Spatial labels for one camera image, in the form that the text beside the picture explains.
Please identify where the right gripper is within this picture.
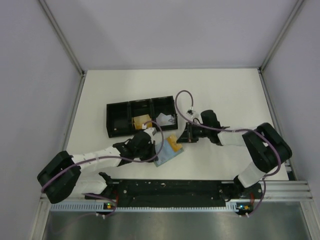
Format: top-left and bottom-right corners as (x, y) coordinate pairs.
(177, 121), (211, 143)

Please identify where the green card holder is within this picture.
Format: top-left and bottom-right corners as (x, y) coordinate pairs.
(154, 141), (184, 167)

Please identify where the black three-compartment tray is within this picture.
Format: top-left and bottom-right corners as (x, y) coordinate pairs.
(106, 96), (178, 138)

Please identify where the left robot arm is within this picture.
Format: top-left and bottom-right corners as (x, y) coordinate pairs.
(37, 127), (159, 204)

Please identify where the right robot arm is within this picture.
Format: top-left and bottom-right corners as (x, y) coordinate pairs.
(176, 110), (293, 198)

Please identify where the gold credit cards stack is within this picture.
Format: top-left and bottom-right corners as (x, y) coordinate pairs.
(132, 114), (153, 130)

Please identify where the white credit cards stack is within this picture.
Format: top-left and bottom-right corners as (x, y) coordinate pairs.
(156, 112), (176, 126)

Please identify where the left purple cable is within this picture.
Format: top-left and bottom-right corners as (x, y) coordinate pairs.
(41, 120), (165, 217)

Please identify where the purple cable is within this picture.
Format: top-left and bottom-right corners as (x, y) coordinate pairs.
(41, 120), (165, 217)
(174, 89), (282, 217)

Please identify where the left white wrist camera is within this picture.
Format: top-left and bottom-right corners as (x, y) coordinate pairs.
(141, 123), (157, 137)

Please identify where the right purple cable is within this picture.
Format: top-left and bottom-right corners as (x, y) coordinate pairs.
(174, 89), (282, 217)

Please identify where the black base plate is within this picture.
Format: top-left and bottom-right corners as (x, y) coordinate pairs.
(84, 178), (238, 208)

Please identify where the white slotted cable duct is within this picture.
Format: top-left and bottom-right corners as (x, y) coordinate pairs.
(50, 201), (239, 213)

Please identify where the aluminium frame rail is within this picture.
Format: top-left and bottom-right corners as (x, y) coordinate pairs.
(40, 180), (312, 203)

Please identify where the left aluminium corner post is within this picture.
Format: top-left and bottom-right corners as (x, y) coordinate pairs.
(37, 0), (86, 76)

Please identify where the aluminium corner post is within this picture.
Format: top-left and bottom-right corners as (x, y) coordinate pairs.
(258, 0), (307, 74)
(37, 0), (86, 76)

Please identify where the right aluminium corner post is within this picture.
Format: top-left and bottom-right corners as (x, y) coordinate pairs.
(258, 0), (307, 74)

